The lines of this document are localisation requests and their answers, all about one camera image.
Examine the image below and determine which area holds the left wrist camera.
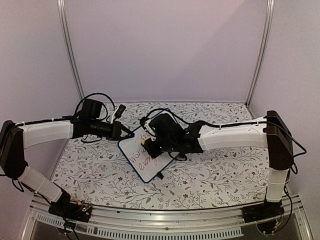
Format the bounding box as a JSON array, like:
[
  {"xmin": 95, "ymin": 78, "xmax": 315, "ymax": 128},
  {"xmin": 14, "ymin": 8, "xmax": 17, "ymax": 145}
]
[{"xmin": 109, "ymin": 104, "xmax": 126, "ymax": 124}]

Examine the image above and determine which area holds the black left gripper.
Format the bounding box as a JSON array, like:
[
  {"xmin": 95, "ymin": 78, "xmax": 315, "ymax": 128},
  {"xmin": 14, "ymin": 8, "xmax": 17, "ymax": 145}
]
[{"xmin": 89, "ymin": 119, "xmax": 135, "ymax": 142}]

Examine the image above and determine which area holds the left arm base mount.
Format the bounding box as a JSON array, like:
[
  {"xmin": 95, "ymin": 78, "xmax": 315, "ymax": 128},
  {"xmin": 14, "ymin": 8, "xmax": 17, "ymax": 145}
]
[{"xmin": 48, "ymin": 197, "xmax": 92, "ymax": 223}]

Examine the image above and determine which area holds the right metal frame post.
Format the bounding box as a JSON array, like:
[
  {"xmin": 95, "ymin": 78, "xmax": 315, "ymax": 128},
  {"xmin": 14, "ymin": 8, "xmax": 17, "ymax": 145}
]
[{"xmin": 245, "ymin": 0, "xmax": 275, "ymax": 108}]

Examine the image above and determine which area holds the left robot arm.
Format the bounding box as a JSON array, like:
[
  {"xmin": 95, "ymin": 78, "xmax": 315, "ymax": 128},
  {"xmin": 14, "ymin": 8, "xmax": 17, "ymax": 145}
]
[{"xmin": 0, "ymin": 94, "xmax": 135, "ymax": 217}]

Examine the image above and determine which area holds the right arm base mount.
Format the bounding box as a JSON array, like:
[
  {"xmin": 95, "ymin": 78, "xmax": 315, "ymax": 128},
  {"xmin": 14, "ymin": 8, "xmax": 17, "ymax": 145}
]
[{"xmin": 241, "ymin": 200, "xmax": 285, "ymax": 223}]

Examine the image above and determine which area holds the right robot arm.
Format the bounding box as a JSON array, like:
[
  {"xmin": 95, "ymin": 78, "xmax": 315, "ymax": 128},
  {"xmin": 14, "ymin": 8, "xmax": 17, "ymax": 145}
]
[{"xmin": 139, "ymin": 108, "xmax": 307, "ymax": 218}]

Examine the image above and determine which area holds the left metal frame post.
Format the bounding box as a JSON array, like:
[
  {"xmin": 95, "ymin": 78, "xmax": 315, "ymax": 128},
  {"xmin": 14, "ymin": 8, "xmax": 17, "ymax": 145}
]
[{"xmin": 56, "ymin": 0, "xmax": 85, "ymax": 99}]

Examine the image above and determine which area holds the aluminium front rail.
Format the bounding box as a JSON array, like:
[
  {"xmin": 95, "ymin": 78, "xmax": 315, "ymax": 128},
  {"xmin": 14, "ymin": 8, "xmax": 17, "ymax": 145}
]
[{"xmin": 21, "ymin": 194, "xmax": 313, "ymax": 240}]

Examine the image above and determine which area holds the blue framed whiteboard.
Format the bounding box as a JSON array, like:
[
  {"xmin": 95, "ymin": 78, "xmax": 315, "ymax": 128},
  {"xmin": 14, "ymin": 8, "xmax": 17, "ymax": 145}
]
[{"xmin": 117, "ymin": 107, "xmax": 179, "ymax": 184}]

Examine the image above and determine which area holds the floral tablecloth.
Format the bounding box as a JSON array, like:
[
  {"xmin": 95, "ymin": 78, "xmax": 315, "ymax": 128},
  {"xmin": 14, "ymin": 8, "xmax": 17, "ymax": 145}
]
[{"xmin": 44, "ymin": 101, "xmax": 285, "ymax": 211}]

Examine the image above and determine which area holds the metal frame post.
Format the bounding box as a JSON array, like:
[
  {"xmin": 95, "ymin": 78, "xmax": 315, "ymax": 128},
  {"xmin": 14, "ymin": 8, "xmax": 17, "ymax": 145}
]
[
  {"xmin": 56, "ymin": 0, "xmax": 85, "ymax": 99},
  {"xmin": 245, "ymin": 0, "xmax": 275, "ymax": 108}
]

